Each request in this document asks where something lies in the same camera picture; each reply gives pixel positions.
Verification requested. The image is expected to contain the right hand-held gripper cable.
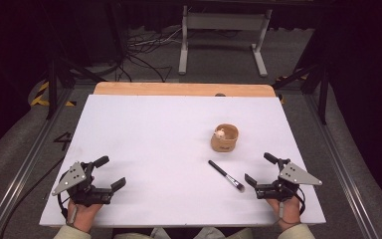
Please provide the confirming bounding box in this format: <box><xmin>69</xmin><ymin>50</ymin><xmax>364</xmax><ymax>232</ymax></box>
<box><xmin>294</xmin><ymin>187</ymin><xmax>307</xmax><ymax>216</ymax></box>

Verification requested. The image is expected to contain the black makeup brush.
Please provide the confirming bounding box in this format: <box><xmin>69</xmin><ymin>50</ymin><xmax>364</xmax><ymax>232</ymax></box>
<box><xmin>207</xmin><ymin>159</ymin><xmax>246</xmax><ymax>193</ymax></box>

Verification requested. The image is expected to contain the person's left hand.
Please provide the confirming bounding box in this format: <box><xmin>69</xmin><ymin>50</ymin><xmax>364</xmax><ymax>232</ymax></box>
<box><xmin>66</xmin><ymin>198</ymin><xmax>104</xmax><ymax>234</ymax></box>

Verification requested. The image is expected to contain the black floor cable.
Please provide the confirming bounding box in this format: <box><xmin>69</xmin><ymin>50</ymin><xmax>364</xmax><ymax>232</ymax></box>
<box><xmin>0</xmin><ymin>155</ymin><xmax>66</xmax><ymax>239</ymax></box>

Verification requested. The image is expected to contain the black floor tape mark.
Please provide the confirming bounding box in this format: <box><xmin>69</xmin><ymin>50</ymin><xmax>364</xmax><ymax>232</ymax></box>
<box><xmin>53</xmin><ymin>131</ymin><xmax>74</xmax><ymax>152</ymax></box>

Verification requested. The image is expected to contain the bundle of floor cables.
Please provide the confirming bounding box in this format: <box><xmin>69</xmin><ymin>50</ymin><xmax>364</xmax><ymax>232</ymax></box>
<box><xmin>117</xmin><ymin>26</ymin><xmax>184</xmax><ymax>84</ymax></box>

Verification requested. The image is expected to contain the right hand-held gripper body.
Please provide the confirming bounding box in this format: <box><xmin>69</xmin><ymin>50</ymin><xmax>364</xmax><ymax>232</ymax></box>
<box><xmin>255</xmin><ymin>157</ymin><xmax>323</xmax><ymax>203</ymax></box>

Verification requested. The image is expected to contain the aluminium floor rail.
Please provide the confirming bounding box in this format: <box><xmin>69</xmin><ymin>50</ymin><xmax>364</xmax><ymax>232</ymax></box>
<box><xmin>301</xmin><ymin>94</ymin><xmax>382</xmax><ymax>239</ymax></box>
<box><xmin>0</xmin><ymin>87</ymin><xmax>76</xmax><ymax>239</ymax></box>

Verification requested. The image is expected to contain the wooden board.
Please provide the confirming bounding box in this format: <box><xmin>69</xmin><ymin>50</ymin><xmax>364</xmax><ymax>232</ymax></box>
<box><xmin>93</xmin><ymin>81</ymin><xmax>278</xmax><ymax>99</ymax></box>

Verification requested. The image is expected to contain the person's right hand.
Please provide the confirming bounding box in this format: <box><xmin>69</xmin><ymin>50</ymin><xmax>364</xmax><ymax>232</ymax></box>
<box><xmin>266</xmin><ymin>195</ymin><xmax>302</xmax><ymax>232</ymax></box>

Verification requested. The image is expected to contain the yellow black floor tape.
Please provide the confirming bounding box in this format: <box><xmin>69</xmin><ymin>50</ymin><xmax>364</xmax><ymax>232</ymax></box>
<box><xmin>30</xmin><ymin>81</ymin><xmax>78</xmax><ymax>109</ymax></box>

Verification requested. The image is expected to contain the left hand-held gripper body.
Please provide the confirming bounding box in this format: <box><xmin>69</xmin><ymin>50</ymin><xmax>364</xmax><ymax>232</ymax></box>
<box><xmin>52</xmin><ymin>160</ymin><xmax>114</xmax><ymax>206</ymax></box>

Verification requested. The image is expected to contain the hand-held gripper cable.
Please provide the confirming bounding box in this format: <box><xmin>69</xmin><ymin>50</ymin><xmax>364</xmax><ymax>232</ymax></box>
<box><xmin>294</xmin><ymin>187</ymin><xmax>307</xmax><ymax>216</ymax></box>
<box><xmin>57</xmin><ymin>191</ymin><xmax>70</xmax><ymax>219</ymax></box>

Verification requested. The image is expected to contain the left hand-held gripper cable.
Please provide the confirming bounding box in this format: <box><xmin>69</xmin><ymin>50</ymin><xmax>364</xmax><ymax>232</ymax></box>
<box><xmin>57</xmin><ymin>191</ymin><xmax>70</xmax><ymax>219</ymax></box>

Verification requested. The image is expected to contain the white metal stand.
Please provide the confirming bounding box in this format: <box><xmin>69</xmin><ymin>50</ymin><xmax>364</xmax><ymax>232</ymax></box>
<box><xmin>177</xmin><ymin>4</ymin><xmax>274</xmax><ymax>79</ymax></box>

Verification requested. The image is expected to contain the person's light clothing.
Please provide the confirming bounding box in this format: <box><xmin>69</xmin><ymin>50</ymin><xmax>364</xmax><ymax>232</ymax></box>
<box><xmin>111</xmin><ymin>226</ymin><xmax>256</xmax><ymax>239</ymax></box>

